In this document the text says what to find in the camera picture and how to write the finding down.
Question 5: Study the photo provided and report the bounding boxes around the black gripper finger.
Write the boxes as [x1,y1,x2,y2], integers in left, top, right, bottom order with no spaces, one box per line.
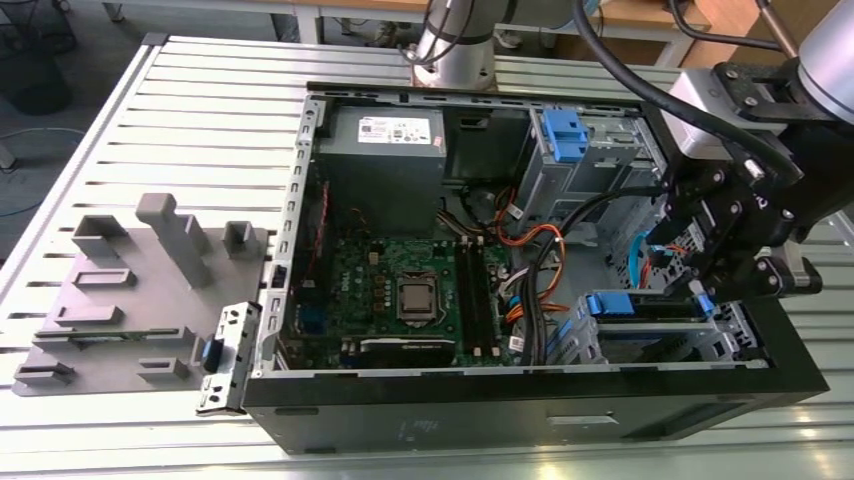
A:
[649,162,745,242]
[692,234,776,304]

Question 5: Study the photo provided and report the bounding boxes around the blue data wire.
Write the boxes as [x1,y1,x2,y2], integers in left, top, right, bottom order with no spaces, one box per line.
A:
[628,222,668,291]

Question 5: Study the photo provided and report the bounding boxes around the silver disk bay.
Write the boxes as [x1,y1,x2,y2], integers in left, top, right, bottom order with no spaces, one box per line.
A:
[573,287,759,362]

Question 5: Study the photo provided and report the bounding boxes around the silver drive cage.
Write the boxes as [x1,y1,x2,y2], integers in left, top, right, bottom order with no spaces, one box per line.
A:
[516,105,668,239]

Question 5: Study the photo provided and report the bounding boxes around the wooden cabinet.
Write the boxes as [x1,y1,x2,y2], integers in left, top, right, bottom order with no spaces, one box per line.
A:
[683,0,801,69]

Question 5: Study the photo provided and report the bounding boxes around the black RAM slot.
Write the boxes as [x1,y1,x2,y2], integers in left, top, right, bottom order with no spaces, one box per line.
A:
[456,234,482,357]
[472,234,502,357]

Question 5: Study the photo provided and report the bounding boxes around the wooden desk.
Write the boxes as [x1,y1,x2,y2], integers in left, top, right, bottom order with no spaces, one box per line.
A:
[552,0,712,69]

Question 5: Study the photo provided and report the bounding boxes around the silver CPU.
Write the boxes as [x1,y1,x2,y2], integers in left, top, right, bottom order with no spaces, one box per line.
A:
[398,282,434,314]

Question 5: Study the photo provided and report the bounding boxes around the black PC case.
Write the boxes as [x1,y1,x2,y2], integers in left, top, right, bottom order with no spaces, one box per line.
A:
[237,79,828,454]

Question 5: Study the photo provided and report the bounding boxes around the grey power supply unit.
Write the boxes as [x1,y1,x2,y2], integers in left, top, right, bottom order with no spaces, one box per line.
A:
[312,102,446,236]

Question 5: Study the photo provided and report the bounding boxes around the CPU socket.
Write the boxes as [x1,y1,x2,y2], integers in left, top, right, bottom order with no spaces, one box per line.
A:
[390,268,446,327]

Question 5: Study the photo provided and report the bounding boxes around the black graphics card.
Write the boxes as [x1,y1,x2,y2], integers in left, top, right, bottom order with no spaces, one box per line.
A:
[340,335,458,366]

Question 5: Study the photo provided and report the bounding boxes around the green motherboard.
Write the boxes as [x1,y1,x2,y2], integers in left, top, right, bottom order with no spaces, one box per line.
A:
[292,232,528,369]

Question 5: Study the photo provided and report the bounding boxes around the grey parts rack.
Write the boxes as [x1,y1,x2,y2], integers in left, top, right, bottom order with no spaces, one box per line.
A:
[10,192,274,399]

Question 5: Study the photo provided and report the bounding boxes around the green RAM stick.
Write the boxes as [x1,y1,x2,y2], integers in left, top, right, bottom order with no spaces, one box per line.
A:
[65,332,149,346]

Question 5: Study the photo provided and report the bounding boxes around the black round bin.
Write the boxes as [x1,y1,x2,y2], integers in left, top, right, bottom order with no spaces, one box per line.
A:
[0,49,71,117]

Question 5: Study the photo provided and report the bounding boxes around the small grey wrist camera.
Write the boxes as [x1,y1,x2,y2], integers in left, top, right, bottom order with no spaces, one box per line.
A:
[765,252,823,294]

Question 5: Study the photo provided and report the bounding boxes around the disk power wire black plug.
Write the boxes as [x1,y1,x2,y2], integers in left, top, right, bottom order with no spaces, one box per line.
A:
[649,242,695,269]

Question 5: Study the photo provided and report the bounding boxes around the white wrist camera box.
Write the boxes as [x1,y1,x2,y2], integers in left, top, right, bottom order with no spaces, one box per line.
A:
[668,69,739,157]

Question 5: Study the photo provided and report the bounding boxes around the orange yellow power wire bundle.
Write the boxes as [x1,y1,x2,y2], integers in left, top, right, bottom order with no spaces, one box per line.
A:
[493,185,569,326]

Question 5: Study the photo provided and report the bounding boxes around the thick black cable bundle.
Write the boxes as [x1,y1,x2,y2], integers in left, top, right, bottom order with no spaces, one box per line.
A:
[516,183,675,364]

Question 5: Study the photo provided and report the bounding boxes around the yellow black power wires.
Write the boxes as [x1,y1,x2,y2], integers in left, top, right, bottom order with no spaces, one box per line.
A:
[433,207,472,235]

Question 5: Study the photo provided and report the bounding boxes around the thin red wire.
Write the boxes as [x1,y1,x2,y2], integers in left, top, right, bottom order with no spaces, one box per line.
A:
[302,178,332,289]

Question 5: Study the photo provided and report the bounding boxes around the silver card retention bracket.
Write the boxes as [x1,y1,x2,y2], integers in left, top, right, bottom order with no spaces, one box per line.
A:
[193,298,262,416]

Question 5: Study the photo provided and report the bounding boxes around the blue bracket latch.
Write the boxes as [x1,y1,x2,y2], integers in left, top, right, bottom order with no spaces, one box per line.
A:
[201,337,226,372]

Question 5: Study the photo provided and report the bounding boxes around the white desk frame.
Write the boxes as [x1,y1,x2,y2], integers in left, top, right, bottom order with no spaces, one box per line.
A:
[102,0,428,46]

